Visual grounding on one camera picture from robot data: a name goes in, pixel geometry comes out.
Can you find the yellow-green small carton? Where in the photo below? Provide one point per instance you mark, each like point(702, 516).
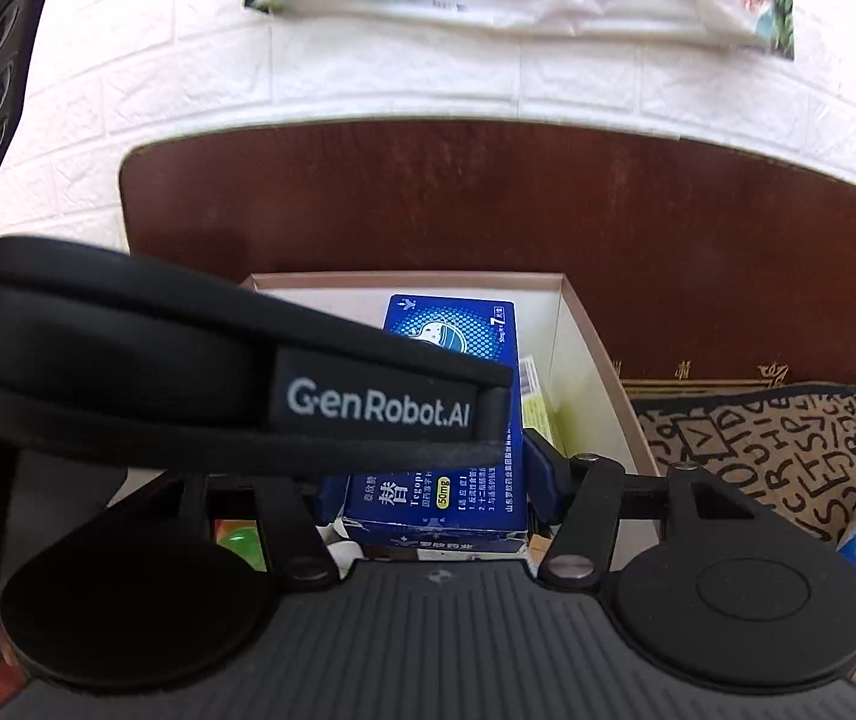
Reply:
point(534, 401)

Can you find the pinkish cardboard box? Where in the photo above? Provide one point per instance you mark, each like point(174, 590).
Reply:
point(585, 345)

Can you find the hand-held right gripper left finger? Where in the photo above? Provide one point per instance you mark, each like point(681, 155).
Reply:
point(287, 529)

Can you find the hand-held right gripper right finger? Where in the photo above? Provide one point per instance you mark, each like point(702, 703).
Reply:
point(544, 469)

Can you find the brown wooden desktop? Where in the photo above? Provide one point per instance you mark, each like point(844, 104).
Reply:
point(473, 202)

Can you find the blue medicine box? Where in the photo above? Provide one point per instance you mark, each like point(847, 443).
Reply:
point(447, 337)

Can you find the green plastic object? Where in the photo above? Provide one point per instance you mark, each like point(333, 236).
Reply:
point(237, 547)

